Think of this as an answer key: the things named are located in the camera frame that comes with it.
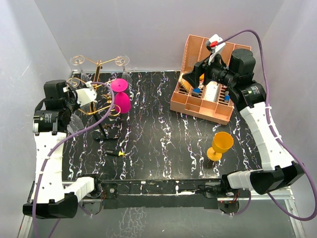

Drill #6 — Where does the purple cable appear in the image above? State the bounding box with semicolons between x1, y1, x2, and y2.
31;81;116;238
216;29;315;221

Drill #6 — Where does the gold wire wine glass rack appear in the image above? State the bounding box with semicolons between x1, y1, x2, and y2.
66;56;127;141

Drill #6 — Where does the aluminium frame rail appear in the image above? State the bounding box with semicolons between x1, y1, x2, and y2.
20;180;306;238

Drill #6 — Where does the orange plastic wine glass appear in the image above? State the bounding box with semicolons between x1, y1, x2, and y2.
207;131;234;161

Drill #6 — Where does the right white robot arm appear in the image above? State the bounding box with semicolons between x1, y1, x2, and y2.
183;48;304;197

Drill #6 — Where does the pink plastic wine glass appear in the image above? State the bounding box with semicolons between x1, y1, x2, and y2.
110;78;131;114

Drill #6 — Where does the peach desk organizer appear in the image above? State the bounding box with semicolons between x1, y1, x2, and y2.
169;34;252;125

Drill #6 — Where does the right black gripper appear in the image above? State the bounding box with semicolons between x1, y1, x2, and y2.
182;51;237;89

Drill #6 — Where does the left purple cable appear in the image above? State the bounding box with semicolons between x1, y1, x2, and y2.
31;81;116;238

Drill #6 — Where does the white staples box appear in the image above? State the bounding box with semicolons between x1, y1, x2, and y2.
204;85;218;102

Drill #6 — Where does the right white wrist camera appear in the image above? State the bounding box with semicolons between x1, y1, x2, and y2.
206;34;226;65

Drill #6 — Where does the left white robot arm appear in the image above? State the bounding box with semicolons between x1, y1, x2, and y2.
22;80;102;219

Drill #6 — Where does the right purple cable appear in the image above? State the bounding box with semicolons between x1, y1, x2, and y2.
216;29;315;221

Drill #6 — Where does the black yellow screwdriver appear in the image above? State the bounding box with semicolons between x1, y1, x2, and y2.
106;150;125;157

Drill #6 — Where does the blue grey eraser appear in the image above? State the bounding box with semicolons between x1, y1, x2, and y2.
192;88;201;97

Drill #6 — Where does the clear wine glass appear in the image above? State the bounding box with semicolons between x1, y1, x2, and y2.
70;55;90;84
115;55;132;84
67;77;85;90
65;110;84;135

